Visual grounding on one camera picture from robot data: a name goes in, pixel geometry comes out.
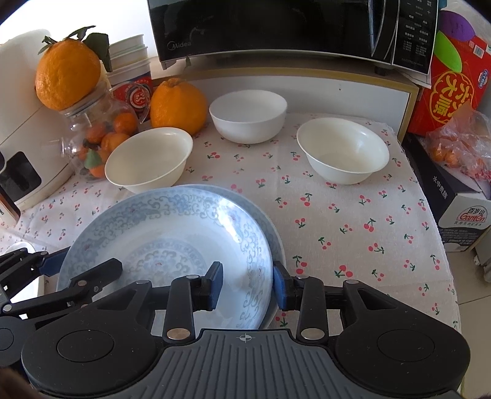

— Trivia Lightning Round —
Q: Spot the black microwave oven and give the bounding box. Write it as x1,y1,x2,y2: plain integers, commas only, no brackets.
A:
147,0,440,77

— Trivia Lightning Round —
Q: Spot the black white carton box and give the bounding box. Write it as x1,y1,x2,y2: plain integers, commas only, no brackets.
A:
403,132,491,254

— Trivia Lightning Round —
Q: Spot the pile of small oranges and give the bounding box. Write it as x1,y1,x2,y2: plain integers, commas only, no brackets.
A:
79,111,139,179

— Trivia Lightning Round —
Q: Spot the blue floral patterned plate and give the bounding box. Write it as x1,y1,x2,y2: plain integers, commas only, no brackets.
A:
57,187,274,331

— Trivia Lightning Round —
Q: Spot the white plate blue rim line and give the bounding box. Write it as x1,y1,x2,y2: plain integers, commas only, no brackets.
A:
180,184,285,332

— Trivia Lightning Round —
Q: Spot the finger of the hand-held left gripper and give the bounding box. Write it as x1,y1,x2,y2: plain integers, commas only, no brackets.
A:
0,247,70,304
0,258,124,320

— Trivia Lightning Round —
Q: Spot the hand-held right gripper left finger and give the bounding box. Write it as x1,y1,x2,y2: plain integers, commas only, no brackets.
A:
94,261,224,344

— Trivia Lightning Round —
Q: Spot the cherry print tablecloth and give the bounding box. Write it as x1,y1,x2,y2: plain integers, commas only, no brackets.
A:
0,111,461,346

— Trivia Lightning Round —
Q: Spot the white air fryer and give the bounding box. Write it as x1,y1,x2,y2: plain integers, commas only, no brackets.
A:
0,29,77,227

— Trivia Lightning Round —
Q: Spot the red cardboard box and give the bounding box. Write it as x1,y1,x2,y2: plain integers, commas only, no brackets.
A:
407,36,491,135

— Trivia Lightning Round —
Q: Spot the plastic bag of oranges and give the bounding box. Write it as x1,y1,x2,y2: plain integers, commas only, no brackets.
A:
426,103,491,192

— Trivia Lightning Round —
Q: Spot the white ceramic bowl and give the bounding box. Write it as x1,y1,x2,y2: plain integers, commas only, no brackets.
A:
209,91,288,144
104,127,193,194
296,117,390,185

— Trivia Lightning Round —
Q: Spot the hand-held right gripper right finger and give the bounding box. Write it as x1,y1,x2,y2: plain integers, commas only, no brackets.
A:
272,262,399,342

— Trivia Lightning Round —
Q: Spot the large orange with leaves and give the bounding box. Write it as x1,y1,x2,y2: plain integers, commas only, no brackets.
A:
35,26,112,112

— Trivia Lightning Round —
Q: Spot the glass jar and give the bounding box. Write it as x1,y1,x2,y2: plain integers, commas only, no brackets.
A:
57,82,141,181

